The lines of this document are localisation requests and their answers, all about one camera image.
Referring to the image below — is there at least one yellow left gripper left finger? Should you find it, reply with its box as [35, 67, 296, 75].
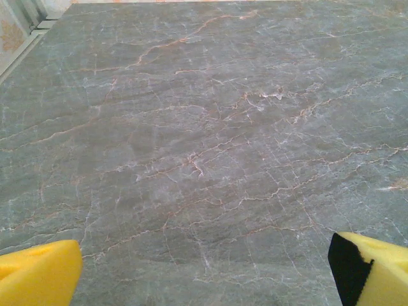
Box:
[0, 239, 84, 306]

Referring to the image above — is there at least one aluminium frame rail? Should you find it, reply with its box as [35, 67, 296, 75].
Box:
[0, 18, 69, 85]

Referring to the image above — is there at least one aluminium frame post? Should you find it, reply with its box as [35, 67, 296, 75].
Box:
[4, 0, 48, 33]

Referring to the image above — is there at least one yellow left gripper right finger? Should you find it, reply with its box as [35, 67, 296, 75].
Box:
[328, 231, 408, 306]

